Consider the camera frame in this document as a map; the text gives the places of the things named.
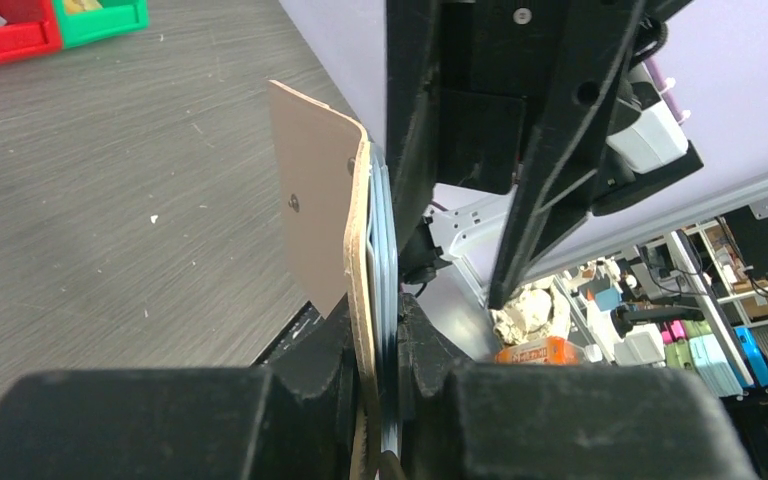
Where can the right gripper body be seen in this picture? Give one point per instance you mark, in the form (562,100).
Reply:
(496,60)

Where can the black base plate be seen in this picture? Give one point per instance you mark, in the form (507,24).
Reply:
(283,348)

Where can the green plastic bin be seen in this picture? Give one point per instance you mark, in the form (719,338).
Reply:
(84,22)

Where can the clear card sleeve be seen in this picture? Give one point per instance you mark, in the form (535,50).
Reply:
(382,263)

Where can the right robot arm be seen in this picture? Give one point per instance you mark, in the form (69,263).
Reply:
(645,151)

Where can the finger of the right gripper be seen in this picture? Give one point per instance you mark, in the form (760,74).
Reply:
(563,154)

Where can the red plastic bin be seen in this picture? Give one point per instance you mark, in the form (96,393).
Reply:
(28,28)

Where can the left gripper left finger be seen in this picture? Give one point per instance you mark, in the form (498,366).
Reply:
(291,417)

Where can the beige card holder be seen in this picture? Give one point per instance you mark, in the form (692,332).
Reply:
(324,158)

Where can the cluttered background shelves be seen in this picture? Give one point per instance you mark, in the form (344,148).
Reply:
(697,302)

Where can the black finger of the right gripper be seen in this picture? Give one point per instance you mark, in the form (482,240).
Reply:
(412,47)

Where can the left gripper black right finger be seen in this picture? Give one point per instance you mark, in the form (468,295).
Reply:
(466,419)

